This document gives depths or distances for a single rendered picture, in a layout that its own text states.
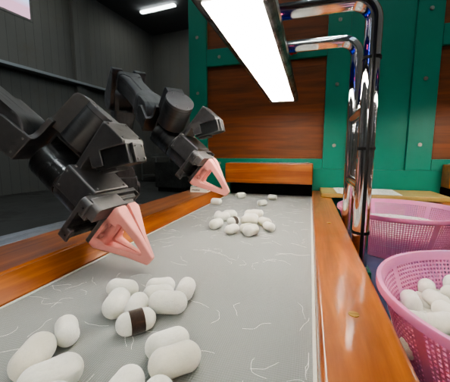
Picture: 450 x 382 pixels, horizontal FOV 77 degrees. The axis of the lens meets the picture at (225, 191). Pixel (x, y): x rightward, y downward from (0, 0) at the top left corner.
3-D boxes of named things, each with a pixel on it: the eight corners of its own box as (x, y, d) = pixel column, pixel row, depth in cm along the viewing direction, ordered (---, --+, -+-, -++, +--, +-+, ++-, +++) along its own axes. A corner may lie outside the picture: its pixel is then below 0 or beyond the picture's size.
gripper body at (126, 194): (143, 195, 42) (109, 161, 42) (92, 208, 32) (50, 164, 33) (120, 226, 43) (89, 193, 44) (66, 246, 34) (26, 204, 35)
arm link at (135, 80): (181, 108, 64) (139, 67, 83) (142, 103, 59) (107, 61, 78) (170, 154, 70) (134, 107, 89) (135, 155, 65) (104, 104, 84)
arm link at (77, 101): (130, 132, 44) (67, 75, 42) (116, 126, 36) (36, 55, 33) (80, 186, 44) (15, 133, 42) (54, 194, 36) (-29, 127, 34)
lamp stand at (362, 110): (248, 281, 48) (251, -1, 42) (265, 245, 67) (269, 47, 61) (370, 297, 43) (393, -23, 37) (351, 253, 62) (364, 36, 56)
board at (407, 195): (320, 197, 83) (321, 192, 83) (319, 190, 97) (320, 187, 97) (454, 202, 74) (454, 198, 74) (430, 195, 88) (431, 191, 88)
